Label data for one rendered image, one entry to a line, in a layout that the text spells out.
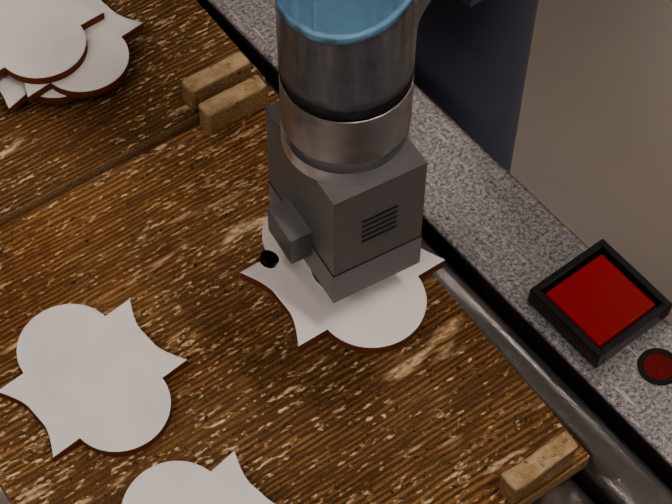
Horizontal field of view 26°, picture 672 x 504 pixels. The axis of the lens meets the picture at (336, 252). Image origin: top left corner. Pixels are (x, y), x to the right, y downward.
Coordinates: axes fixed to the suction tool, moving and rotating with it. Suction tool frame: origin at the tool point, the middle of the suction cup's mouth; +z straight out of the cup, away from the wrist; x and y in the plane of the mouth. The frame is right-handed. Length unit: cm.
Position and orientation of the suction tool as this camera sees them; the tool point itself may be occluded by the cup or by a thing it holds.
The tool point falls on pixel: (343, 275)
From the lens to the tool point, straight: 97.4
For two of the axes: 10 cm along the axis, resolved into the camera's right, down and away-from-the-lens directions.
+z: 0.0, 5.6, 8.3
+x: 8.7, -4.1, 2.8
